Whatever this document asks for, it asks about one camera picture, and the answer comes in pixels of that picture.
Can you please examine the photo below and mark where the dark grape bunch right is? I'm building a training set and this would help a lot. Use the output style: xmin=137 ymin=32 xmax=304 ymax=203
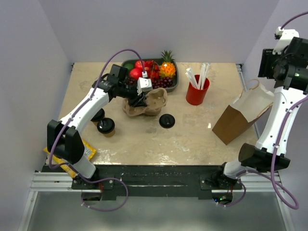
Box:
xmin=151 ymin=77 xmax=173 ymax=89

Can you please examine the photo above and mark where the orange pineapple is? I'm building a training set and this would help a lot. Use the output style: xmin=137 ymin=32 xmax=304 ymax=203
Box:
xmin=159 ymin=50 xmax=176 ymax=78

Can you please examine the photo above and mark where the green lime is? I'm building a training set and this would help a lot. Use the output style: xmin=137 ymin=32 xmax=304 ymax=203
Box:
xmin=123 ymin=63 xmax=134 ymax=70

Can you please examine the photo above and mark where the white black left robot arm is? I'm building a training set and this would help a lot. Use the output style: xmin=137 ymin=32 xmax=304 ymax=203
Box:
xmin=47 ymin=64 xmax=152 ymax=189

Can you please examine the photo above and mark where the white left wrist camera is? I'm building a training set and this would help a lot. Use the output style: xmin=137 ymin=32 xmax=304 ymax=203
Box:
xmin=137 ymin=71 xmax=153 ymax=95

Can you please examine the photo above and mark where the yellow chips bag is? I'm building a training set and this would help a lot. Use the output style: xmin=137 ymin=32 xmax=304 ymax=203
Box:
xmin=52 ymin=140 xmax=97 ymax=179

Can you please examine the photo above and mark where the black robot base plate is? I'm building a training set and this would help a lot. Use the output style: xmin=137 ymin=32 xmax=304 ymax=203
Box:
xmin=72 ymin=165 xmax=242 ymax=200

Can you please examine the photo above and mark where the dark grape bunch left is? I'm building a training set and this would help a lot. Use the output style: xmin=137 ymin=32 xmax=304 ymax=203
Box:
xmin=127 ymin=77 xmax=137 ymax=86

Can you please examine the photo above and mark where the red apple front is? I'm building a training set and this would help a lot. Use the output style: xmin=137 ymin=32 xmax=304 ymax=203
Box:
xmin=129 ymin=68 xmax=142 ymax=80

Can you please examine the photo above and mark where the brown white paper bag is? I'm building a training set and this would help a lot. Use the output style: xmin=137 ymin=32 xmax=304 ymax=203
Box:
xmin=212 ymin=78 xmax=274 ymax=145

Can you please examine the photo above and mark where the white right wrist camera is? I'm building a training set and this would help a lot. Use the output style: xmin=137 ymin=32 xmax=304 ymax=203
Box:
xmin=272 ymin=26 xmax=299 ymax=55

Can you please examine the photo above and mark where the black cup lid bottom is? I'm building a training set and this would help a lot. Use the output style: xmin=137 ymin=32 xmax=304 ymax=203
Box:
xmin=97 ymin=118 xmax=115 ymax=134

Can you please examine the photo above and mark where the brown pulp cup carrier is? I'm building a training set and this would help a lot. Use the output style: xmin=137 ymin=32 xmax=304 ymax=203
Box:
xmin=122 ymin=88 xmax=168 ymax=117

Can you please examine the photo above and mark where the brown paper cup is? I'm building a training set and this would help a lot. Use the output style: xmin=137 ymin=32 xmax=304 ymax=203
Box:
xmin=103 ymin=129 xmax=115 ymax=138
xmin=90 ymin=108 xmax=106 ymax=126

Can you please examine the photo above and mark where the red apple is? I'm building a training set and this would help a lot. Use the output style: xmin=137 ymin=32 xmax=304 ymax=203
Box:
xmin=134 ymin=60 xmax=146 ymax=71
xmin=129 ymin=68 xmax=142 ymax=80

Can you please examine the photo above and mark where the red ribbed straw cup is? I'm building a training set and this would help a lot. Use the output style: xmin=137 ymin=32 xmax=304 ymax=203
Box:
xmin=186 ymin=78 xmax=210 ymax=105

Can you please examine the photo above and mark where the black spare cup lid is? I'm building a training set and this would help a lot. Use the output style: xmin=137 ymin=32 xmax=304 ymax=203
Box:
xmin=159 ymin=114 xmax=175 ymax=128

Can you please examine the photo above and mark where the red apple back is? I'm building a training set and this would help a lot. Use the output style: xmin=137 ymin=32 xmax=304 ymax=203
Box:
xmin=134 ymin=60 xmax=146 ymax=71

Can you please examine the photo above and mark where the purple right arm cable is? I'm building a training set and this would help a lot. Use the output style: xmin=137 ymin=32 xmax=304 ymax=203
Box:
xmin=216 ymin=11 xmax=308 ymax=209

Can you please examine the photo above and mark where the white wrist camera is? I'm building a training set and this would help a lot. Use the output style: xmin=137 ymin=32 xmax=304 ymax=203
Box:
xmin=137 ymin=71 xmax=153 ymax=95
xmin=272 ymin=26 xmax=299 ymax=55

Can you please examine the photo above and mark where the dark grey fruit tray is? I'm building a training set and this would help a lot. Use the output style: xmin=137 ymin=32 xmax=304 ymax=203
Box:
xmin=121 ymin=58 xmax=179 ymax=93

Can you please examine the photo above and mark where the strawberry bunch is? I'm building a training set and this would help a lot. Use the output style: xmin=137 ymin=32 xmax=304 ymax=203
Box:
xmin=144 ymin=60 xmax=159 ymax=80

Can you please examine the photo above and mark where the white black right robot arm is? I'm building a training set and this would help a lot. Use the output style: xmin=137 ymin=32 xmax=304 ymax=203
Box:
xmin=214 ymin=36 xmax=308 ymax=189

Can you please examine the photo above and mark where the dark grape bunch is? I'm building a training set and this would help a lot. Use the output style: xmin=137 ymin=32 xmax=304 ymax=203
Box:
xmin=151 ymin=77 xmax=173 ymax=89
xmin=127 ymin=77 xmax=137 ymax=86

